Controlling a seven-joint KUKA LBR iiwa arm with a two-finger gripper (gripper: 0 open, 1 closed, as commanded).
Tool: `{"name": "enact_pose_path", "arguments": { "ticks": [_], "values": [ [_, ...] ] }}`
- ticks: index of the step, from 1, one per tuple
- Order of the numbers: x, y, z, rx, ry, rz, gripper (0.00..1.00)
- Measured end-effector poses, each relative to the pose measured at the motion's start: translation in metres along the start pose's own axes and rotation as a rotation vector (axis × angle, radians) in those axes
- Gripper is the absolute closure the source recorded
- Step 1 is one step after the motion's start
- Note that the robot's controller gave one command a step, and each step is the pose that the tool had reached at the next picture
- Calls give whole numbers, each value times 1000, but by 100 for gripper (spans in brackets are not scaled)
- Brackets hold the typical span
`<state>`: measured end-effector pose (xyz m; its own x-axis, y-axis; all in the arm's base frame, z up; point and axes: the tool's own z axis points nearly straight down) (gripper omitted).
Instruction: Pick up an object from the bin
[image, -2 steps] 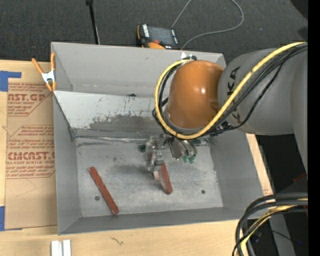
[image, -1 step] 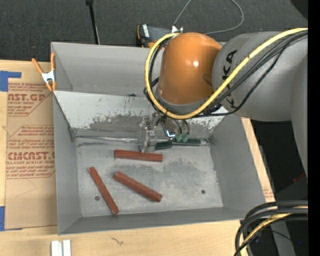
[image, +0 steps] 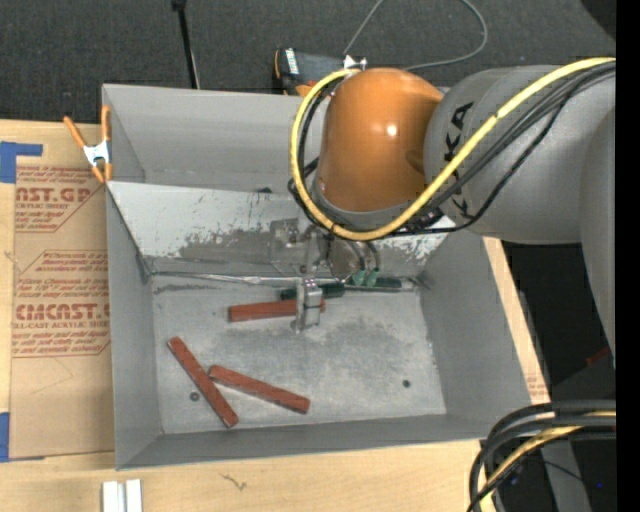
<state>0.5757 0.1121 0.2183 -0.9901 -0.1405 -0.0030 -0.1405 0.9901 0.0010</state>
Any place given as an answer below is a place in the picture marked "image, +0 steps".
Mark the dark green flat block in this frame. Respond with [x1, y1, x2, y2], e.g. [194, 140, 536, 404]
[347, 276, 404, 290]
[279, 283, 347, 302]

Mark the grey metal bin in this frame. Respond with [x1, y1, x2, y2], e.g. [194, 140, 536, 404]
[101, 83, 531, 471]

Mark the brown cardboard board, red print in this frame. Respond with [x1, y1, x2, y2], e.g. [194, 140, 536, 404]
[0, 118, 552, 462]

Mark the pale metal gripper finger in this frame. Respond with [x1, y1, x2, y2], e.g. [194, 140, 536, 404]
[303, 280, 325, 328]
[290, 280, 308, 335]

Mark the red-brown flat block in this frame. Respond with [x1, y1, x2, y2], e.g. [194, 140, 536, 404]
[166, 336, 240, 430]
[227, 298, 328, 324]
[207, 364, 312, 415]

